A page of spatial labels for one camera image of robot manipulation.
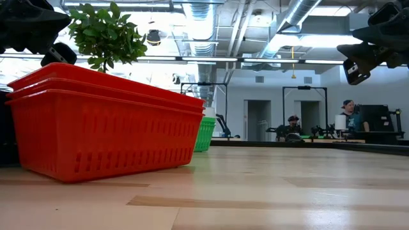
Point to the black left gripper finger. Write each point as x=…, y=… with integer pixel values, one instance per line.
x=22, y=6
x=32, y=32

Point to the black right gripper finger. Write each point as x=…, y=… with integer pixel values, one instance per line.
x=367, y=52
x=390, y=33

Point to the green plastic basket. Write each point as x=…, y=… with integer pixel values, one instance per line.
x=211, y=121
x=211, y=118
x=204, y=137

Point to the black background robot arm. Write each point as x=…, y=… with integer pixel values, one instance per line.
x=223, y=126
x=278, y=131
x=321, y=131

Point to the long ceiling light strip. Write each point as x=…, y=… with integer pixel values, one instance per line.
x=211, y=59
x=271, y=60
x=324, y=62

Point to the green leafy artificial plant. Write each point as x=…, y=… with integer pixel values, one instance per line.
x=105, y=35

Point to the person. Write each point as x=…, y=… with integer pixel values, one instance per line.
x=351, y=119
x=293, y=123

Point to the black background monitor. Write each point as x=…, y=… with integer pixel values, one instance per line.
x=377, y=118

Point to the white paper roll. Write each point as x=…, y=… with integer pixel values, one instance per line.
x=340, y=122

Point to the black ceiling spotlight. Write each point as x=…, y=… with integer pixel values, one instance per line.
x=154, y=37

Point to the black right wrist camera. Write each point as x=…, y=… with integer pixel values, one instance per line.
x=383, y=14

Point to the grey wall vent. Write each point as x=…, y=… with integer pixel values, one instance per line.
x=259, y=79
x=307, y=80

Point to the black background rig frame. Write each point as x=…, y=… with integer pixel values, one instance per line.
x=304, y=87

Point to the silver slanted ventilation duct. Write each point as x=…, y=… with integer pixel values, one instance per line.
x=297, y=12

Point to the silver corrugated duct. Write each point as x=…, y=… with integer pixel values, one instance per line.
x=201, y=28

